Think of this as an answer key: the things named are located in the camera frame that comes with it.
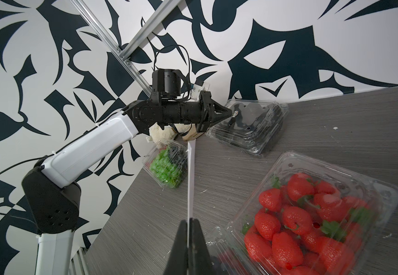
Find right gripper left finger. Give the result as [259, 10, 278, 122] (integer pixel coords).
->
[163, 220, 189, 275]

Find empty stacked clamshell boxes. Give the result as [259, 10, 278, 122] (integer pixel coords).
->
[206, 99, 289, 156]

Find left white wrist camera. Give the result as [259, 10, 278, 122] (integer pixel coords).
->
[190, 82, 210, 102]

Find white plush toy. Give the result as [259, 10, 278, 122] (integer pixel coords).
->
[146, 123, 192, 143]

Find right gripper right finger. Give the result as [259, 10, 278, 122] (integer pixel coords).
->
[188, 218, 215, 275]

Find strawberry clamshell box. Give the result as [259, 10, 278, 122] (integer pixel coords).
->
[225, 152, 398, 275]

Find white fruit sticker sheet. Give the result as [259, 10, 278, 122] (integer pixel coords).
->
[187, 140, 196, 221]

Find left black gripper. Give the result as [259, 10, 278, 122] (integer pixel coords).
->
[196, 91, 233, 133]

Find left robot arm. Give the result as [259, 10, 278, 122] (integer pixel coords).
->
[22, 69, 232, 275]

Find green grape clamshell box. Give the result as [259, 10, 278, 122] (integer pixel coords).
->
[142, 139, 187, 189]

